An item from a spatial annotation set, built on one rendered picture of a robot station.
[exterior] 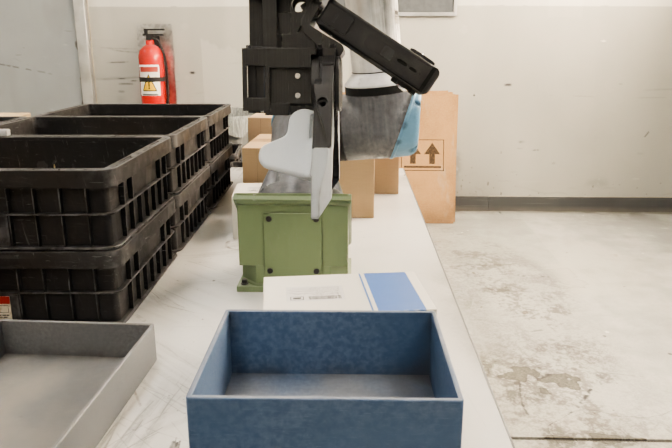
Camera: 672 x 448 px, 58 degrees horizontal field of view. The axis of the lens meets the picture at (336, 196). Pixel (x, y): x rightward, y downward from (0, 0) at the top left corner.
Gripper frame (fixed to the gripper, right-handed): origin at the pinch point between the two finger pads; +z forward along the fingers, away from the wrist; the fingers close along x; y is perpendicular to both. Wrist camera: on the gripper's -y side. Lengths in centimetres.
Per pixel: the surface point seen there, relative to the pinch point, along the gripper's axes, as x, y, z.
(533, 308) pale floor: -196, -74, 76
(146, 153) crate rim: -35.5, 30.1, -1.9
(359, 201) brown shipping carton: -82, -1, 12
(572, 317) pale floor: -188, -88, 76
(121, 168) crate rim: -24.7, 29.6, -0.7
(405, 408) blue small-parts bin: 13.5, -6.3, 12.3
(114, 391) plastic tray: -4.3, 23.0, 20.7
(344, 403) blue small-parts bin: 13.7, -1.9, 12.0
